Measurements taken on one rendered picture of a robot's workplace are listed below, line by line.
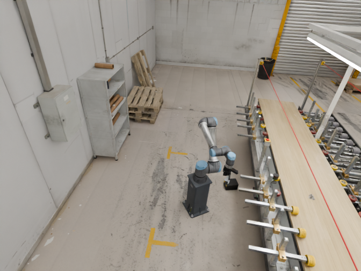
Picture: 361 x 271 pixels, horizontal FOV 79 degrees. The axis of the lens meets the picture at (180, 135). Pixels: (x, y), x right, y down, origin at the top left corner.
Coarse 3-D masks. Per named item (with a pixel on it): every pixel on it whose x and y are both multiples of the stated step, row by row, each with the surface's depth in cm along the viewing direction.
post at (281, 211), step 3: (279, 210) 194; (282, 210) 192; (279, 213) 194; (282, 213) 194; (276, 216) 200; (279, 216) 196; (276, 219) 199; (279, 219) 198; (276, 222) 201; (270, 231) 210; (267, 234) 217; (270, 234) 212; (267, 237) 216; (270, 237) 214
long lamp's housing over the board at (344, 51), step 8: (312, 32) 259; (320, 40) 229; (328, 40) 217; (328, 48) 208; (336, 48) 195; (344, 48) 186; (344, 56) 179; (352, 56) 170; (360, 56) 163; (360, 64) 158
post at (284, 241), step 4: (284, 240) 175; (280, 244) 181; (284, 244) 177; (280, 248) 181; (284, 248) 180; (272, 256) 195; (276, 256) 188; (272, 260) 193; (276, 260) 191; (272, 264) 195
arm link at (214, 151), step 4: (200, 120) 277; (204, 120) 276; (200, 124) 274; (204, 124) 272; (200, 128) 275; (204, 128) 267; (204, 132) 263; (208, 132) 261; (204, 136) 261; (208, 136) 255; (208, 140) 251; (212, 140) 250; (208, 144) 248; (212, 144) 245; (212, 148) 240; (216, 148) 239; (220, 148) 240; (212, 152) 236; (216, 152) 236; (220, 152) 237; (212, 156) 239
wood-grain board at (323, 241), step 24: (264, 120) 380; (288, 144) 323; (312, 144) 326; (288, 168) 278; (312, 168) 280; (288, 192) 244; (312, 192) 246; (336, 192) 248; (312, 216) 219; (336, 216) 221; (312, 240) 198; (336, 240) 199; (360, 240) 200; (336, 264) 181; (360, 264) 182
